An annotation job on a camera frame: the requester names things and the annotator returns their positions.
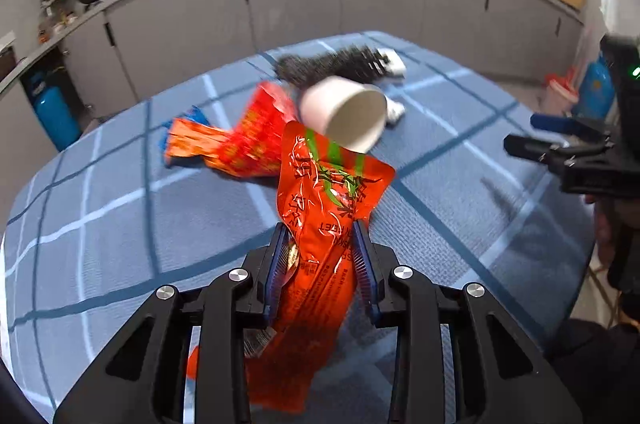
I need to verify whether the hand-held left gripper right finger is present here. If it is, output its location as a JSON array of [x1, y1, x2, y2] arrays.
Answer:
[[351, 220, 584, 424]]

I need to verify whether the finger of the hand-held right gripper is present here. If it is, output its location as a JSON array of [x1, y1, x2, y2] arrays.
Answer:
[[503, 133, 619, 171], [531, 113, 609, 143]]

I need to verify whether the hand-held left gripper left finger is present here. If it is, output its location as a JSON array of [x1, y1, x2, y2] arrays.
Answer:
[[52, 223, 297, 424]]

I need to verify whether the red snack wrapper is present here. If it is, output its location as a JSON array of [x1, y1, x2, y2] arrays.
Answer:
[[187, 121, 397, 413]]

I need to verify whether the white bucket with red bag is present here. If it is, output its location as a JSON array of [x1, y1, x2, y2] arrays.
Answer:
[[544, 74, 581, 117]]

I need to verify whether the blue gas cylinder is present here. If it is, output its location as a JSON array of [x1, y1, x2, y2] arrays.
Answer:
[[572, 56, 616, 120], [32, 68, 84, 153]]

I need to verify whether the blue plaid tablecloth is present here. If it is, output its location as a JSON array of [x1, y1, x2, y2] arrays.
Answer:
[[0, 31, 599, 424]]

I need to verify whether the orange snack wrapper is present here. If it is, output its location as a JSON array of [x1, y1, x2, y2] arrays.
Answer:
[[160, 81, 302, 181]]

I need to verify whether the white sponge block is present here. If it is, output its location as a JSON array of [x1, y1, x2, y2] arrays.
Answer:
[[375, 48, 406, 80]]

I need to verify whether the white paper cup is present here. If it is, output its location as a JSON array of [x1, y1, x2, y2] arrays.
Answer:
[[299, 75, 389, 153]]

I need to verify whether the black foam mesh net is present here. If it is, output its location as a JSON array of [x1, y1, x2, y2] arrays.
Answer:
[[275, 45, 386, 85]]

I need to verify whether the person's dark clothing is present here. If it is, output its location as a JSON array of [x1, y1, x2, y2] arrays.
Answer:
[[542, 316, 640, 424]]

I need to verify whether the spice rack with bottles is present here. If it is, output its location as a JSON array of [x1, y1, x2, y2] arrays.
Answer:
[[34, 0, 82, 40]]

